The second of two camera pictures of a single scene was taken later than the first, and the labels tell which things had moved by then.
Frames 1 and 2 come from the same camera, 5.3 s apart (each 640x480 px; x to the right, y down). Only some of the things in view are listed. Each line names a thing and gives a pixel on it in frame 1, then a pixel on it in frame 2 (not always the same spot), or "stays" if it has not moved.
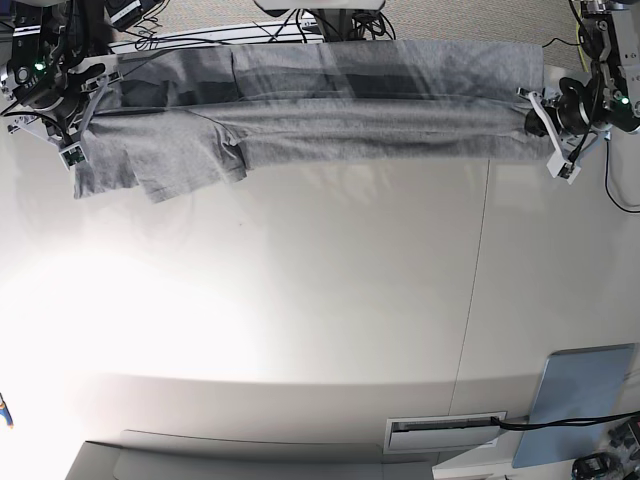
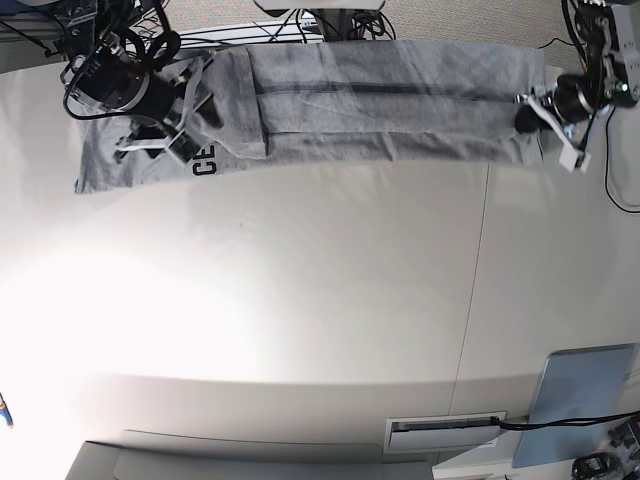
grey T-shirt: x=178 y=115 stays
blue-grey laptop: x=575 y=385 stays
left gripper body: x=59 y=101 → x=161 y=99
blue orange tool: x=4 y=411 stays
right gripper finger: x=35 y=126 → x=127 y=145
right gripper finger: x=95 y=86 → x=196 y=64
